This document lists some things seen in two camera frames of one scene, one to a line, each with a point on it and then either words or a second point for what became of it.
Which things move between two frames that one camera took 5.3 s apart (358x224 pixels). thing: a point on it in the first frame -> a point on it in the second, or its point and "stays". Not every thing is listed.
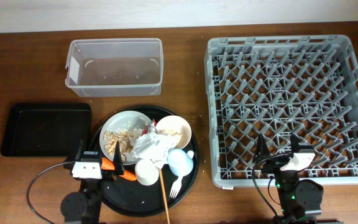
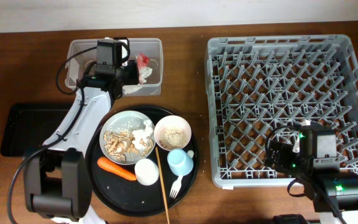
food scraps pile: (123, 138) stays
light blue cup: (179, 163) stays
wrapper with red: (154, 146) -> (144, 71)
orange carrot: (108, 164) stays
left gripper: (118, 167) -> (133, 68)
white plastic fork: (176, 187) stays
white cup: (146, 173) stays
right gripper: (275, 163) -> (284, 150)
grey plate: (125, 127) stays
